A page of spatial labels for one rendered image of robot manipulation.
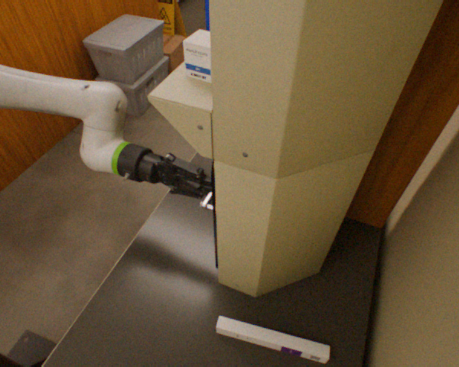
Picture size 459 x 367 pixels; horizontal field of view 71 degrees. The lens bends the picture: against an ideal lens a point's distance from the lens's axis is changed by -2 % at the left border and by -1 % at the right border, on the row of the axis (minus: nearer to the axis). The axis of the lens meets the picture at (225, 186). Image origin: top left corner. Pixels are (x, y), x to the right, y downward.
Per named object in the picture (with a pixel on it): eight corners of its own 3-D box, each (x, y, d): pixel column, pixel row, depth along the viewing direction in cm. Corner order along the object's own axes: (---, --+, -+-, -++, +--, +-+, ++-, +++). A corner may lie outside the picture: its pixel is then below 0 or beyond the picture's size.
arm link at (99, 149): (98, 161, 96) (69, 169, 87) (101, 119, 92) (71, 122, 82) (137, 174, 93) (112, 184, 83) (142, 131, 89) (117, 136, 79)
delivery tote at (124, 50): (170, 56, 304) (165, 20, 279) (133, 89, 267) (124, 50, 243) (132, 48, 315) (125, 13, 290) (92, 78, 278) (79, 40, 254)
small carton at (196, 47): (226, 69, 56) (226, 35, 52) (211, 83, 53) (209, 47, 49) (201, 63, 58) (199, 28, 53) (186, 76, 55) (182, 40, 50)
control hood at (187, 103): (271, 72, 75) (277, 28, 68) (213, 161, 55) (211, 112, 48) (226, 62, 78) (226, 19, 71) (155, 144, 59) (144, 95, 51)
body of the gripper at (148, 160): (141, 186, 85) (172, 197, 83) (135, 164, 79) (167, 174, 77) (156, 168, 90) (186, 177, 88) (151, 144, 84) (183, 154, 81)
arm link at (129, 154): (135, 134, 86) (142, 159, 93) (109, 163, 79) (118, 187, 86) (155, 140, 84) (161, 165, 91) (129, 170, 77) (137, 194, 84)
